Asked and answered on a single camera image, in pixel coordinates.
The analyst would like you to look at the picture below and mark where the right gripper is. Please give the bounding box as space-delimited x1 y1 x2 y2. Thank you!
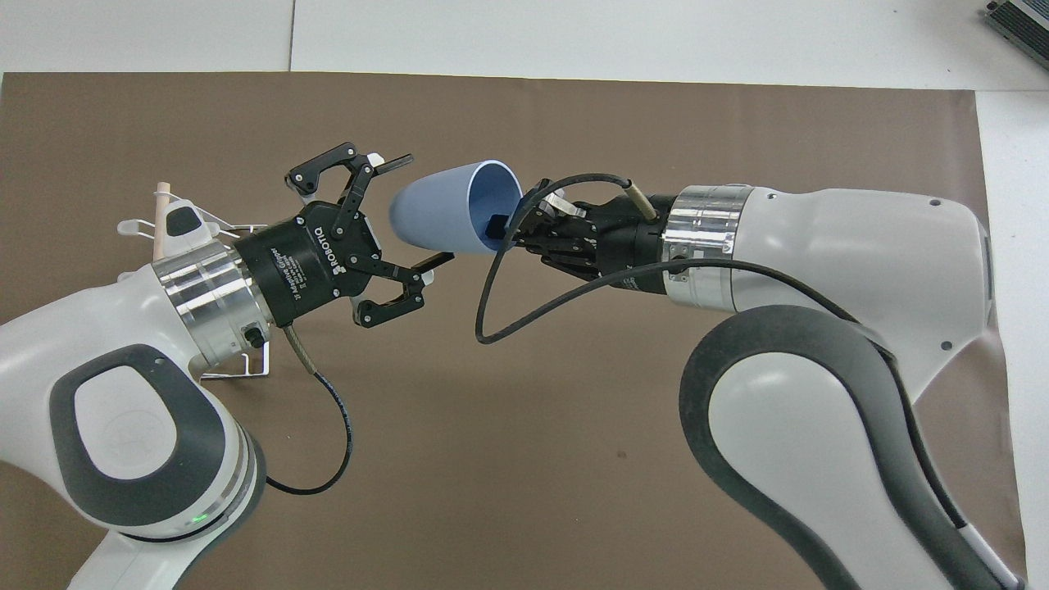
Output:
484 179 681 297

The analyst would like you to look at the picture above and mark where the light blue plastic cup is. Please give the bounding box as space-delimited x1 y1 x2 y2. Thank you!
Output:
388 159 525 256

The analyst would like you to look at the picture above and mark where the grey ribbed metal device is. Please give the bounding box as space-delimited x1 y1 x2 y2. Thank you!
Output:
983 0 1049 50

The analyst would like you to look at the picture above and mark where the white wire cup holder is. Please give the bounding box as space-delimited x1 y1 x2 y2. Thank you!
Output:
116 181 272 381

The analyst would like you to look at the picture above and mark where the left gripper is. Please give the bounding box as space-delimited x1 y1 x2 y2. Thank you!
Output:
233 142 456 330

